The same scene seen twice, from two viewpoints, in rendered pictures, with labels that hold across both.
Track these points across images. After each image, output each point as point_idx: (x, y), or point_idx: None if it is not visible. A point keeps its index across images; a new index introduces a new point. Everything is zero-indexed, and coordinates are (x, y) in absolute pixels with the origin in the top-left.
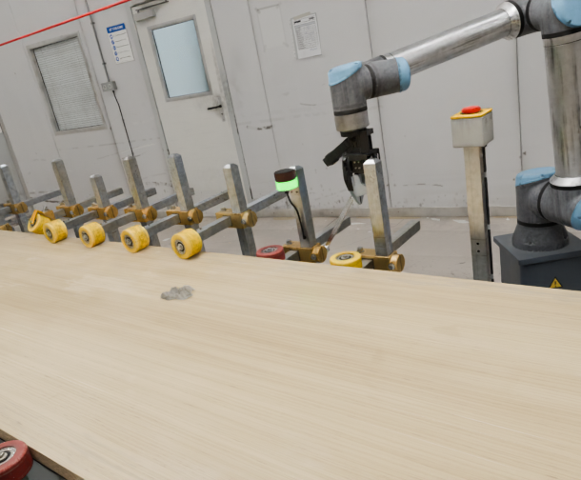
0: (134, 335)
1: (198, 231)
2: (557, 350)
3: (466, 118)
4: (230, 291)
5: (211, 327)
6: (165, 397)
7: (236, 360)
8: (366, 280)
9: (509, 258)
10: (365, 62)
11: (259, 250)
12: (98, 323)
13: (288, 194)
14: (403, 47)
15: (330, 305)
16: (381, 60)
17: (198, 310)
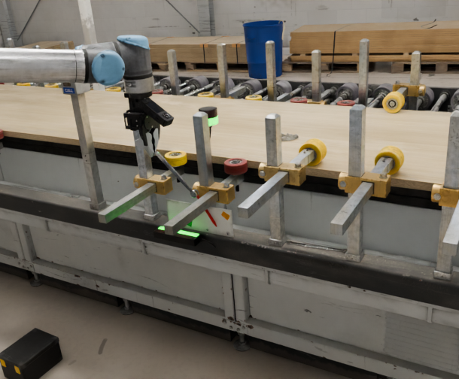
0: (291, 123)
1: (304, 150)
2: (107, 124)
3: None
4: (250, 140)
5: (248, 126)
6: (251, 111)
7: (227, 119)
8: (165, 144)
9: None
10: (104, 48)
11: (244, 162)
12: (326, 127)
13: (210, 128)
14: (51, 49)
15: (186, 134)
16: (95, 44)
17: (263, 132)
